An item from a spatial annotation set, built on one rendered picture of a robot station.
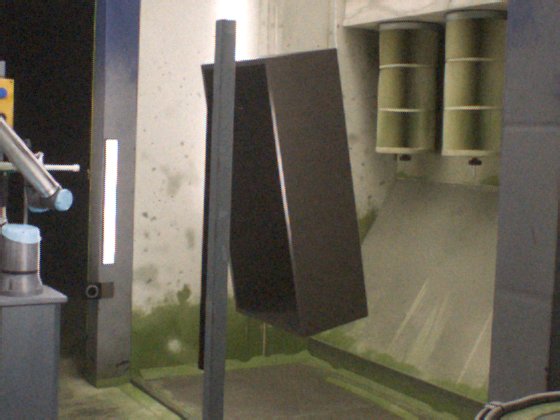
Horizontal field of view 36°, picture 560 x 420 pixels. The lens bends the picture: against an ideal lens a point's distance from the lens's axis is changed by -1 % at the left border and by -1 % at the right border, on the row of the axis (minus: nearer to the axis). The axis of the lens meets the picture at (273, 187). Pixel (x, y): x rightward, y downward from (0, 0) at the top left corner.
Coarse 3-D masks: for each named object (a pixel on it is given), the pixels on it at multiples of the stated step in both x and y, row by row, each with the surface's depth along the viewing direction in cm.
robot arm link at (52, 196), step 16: (0, 128) 339; (0, 144) 343; (16, 144) 345; (16, 160) 349; (32, 160) 352; (32, 176) 355; (48, 176) 360; (48, 192) 361; (64, 192) 365; (48, 208) 371; (64, 208) 366
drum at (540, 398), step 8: (552, 392) 146; (520, 400) 142; (528, 400) 143; (536, 400) 144; (544, 400) 145; (552, 400) 146; (488, 408) 136; (496, 408) 136; (504, 408) 138; (512, 408) 139; (480, 416) 133; (488, 416) 132; (496, 416) 134
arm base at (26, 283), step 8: (0, 272) 349; (8, 272) 344; (16, 272) 344; (24, 272) 344; (32, 272) 347; (0, 280) 346; (8, 280) 344; (16, 280) 343; (24, 280) 344; (32, 280) 346; (40, 280) 352; (0, 288) 344; (8, 288) 344; (16, 288) 342; (24, 288) 343; (32, 288) 345; (40, 288) 350; (8, 296) 342; (16, 296) 342; (24, 296) 343
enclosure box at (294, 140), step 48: (336, 48) 369; (240, 96) 414; (288, 96) 358; (336, 96) 370; (240, 144) 416; (288, 144) 359; (336, 144) 372; (240, 192) 418; (288, 192) 361; (336, 192) 374; (240, 240) 420; (288, 240) 435; (336, 240) 376; (240, 288) 422; (288, 288) 437; (336, 288) 378
